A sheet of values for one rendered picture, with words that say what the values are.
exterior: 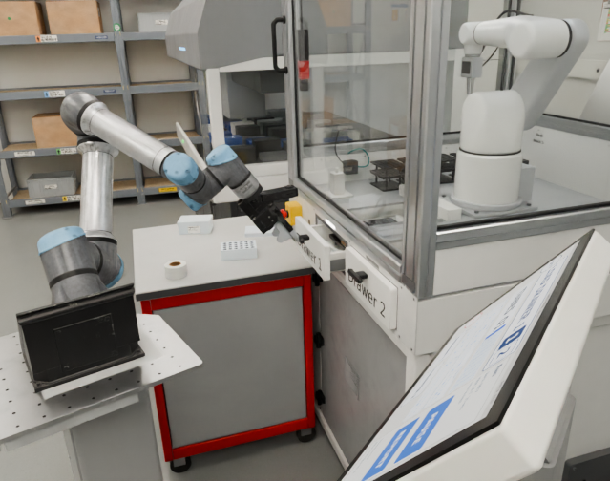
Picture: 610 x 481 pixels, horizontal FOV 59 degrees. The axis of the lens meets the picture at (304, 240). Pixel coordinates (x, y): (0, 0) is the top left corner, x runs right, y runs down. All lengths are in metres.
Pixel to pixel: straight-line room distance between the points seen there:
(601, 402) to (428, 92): 1.05
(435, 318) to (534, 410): 0.76
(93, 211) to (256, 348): 0.72
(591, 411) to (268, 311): 1.00
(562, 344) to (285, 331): 1.39
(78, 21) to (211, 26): 3.11
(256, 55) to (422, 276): 1.41
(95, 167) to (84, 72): 4.14
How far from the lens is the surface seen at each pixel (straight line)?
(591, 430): 1.81
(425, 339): 1.27
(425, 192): 1.12
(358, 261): 1.44
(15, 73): 5.86
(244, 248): 1.89
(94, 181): 1.64
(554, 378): 0.57
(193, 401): 1.98
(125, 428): 1.51
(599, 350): 1.65
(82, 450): 1.51
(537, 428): 0.51
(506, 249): 1.28
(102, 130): 1.54
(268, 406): 2.06
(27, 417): 1.32
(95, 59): 5.75
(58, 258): 1.44
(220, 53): 2.31
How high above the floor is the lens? 1.49
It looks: 21 degrees down
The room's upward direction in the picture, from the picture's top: 2 degrees counter-clockwise
